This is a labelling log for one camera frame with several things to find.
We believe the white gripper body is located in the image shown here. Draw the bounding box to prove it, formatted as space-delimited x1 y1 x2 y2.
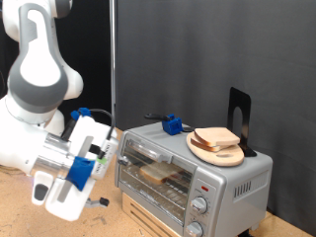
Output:
31 115 119 222

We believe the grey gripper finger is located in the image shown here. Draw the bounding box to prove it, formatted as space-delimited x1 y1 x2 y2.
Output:
84 196 111 209
116 154 130 166

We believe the glass oven door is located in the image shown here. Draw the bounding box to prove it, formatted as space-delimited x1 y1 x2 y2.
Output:
117 131 198 228

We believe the white bread slice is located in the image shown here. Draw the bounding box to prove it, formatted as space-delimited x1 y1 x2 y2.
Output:
139 161 183 186
190 137 228 153

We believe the metal spatula with blue block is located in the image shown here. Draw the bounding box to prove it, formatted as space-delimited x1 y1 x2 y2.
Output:
143 113 196 136

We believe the silver toaster oven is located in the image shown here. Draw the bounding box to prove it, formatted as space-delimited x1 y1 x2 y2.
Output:
115 118 275 237

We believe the silver oven knob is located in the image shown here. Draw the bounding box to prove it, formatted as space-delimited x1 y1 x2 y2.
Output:
191 196 209 215
185 220 204 237

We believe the vertical metal pole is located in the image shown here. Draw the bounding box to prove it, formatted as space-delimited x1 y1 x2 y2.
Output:
110 0 117 128

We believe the tan bread slice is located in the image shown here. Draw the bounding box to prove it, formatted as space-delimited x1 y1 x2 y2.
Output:
194 126 241 148

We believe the round wooden board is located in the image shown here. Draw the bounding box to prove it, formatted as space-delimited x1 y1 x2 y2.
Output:
186 131 246 167

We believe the black curtain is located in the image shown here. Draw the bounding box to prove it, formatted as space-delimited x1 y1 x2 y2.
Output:
0 0 113 132

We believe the black metal bookend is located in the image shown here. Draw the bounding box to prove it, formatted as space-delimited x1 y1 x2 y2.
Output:
226 86 258 158

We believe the dark grey backdrop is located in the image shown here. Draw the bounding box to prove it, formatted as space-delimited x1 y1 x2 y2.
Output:
116 0 316 236

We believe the black camera cable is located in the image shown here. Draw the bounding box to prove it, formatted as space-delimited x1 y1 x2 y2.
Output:
69 107 117 142

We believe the wire oven rack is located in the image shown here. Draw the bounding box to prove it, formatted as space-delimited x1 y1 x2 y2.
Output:
119 154 194 220

